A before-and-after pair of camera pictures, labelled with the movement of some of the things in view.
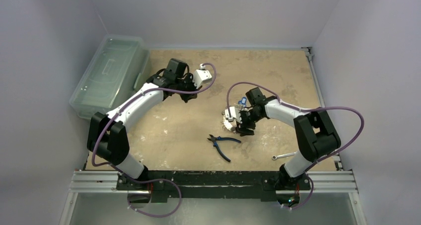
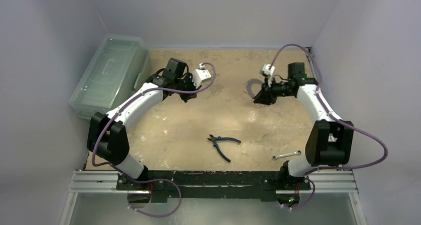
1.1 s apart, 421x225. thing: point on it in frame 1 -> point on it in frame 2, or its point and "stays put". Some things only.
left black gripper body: x=187 y=84 stays put
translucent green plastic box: x=118 y=65 stays put
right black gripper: x=245 y=121 -> x=268 y=92
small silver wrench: x=274 y=157 stays put
